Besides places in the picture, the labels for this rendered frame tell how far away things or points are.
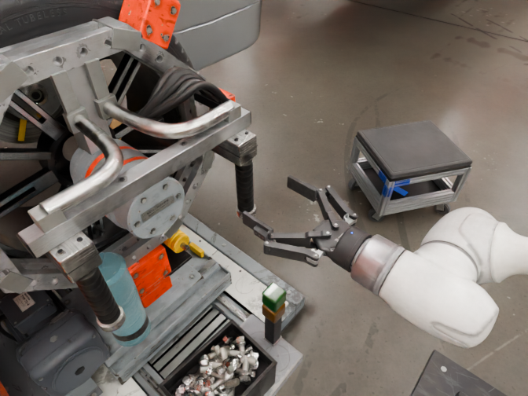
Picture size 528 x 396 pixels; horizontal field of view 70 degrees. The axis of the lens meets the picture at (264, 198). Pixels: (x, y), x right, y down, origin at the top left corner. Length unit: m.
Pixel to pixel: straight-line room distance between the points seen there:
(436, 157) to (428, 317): 1.26
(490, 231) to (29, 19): 0.82
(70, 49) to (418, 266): 0.64
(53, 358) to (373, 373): 1.01
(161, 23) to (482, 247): 0.68
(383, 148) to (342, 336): 0.83
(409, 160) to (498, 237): 1.07
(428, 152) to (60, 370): 1.57
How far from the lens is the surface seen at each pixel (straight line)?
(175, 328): 1.40
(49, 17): 0.78
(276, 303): 0.81
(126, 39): 0.75
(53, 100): 1.24
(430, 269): 0.63
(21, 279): 0.86
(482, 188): 2.32
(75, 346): 1.16
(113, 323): 0.71
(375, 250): 0.63
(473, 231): 0.72
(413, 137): 1.90
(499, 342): 1.73
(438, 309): 0.62
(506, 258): 0.72
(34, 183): 0.89
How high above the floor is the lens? 1.35
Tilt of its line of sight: 44 degrees down
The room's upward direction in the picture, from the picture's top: straight up
